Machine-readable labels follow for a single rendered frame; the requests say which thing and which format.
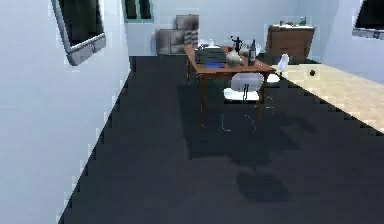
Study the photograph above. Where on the blue flat object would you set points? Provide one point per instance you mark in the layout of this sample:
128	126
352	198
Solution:
215	64

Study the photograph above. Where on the brown wooden table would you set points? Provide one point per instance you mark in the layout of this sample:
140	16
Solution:
230	69

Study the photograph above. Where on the white chair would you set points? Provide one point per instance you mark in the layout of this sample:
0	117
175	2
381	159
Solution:
279	68
246	85

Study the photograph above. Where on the white round vase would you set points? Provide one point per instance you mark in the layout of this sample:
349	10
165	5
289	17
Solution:
234	58

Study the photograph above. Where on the grey stacked boxes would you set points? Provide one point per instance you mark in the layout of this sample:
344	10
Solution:
176	36

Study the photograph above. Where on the black figurine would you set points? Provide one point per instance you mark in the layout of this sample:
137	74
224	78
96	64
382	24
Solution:
237	44

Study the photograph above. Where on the dark glass bottle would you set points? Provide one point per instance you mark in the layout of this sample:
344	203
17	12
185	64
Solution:
252	53

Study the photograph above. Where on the green framed window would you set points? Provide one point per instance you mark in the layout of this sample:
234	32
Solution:
138	10

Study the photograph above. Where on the brown wooden cupboard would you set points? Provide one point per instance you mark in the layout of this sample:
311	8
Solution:
289	41

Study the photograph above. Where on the green small bottle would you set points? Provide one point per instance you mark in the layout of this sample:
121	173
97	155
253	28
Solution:
302	21

